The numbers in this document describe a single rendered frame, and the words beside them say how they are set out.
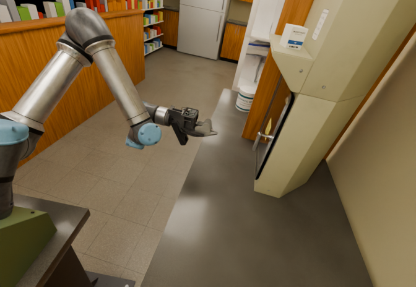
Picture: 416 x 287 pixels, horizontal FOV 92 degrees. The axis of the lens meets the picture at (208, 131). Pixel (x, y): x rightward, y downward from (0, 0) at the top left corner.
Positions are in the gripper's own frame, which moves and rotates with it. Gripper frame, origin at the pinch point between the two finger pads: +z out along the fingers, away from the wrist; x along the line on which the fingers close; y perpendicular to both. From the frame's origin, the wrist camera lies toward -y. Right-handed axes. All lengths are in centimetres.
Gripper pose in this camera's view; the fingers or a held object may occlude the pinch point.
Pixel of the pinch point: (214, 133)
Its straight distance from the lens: 81.9
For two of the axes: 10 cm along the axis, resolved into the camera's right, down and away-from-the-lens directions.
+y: 1.6, -8.0, -5.9
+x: 2.2, -5.5, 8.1
